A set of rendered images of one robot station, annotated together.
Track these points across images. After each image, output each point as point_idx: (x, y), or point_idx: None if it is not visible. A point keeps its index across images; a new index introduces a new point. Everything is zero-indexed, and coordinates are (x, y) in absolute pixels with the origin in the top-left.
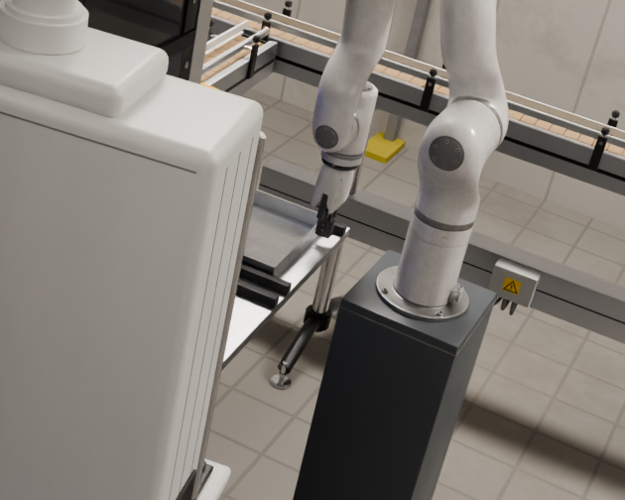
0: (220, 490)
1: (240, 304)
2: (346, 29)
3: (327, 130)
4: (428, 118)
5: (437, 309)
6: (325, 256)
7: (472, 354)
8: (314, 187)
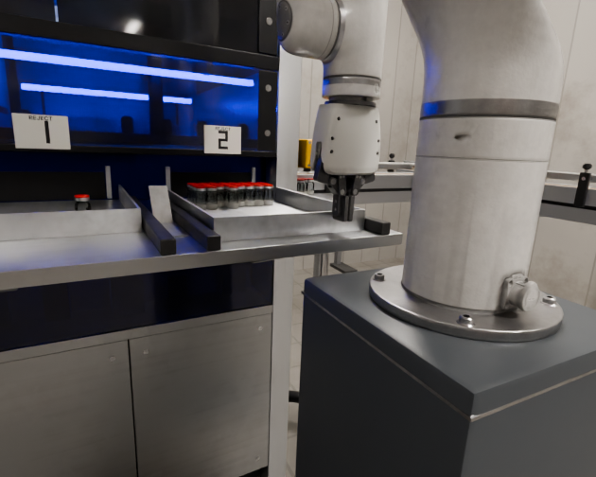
0: None
1: (131, 246)
2: None
3: (281, 7)
4: (584, 215)
5: (469, 314)
6: (337, 244)
7: (587, 458)
8: (312, 139)
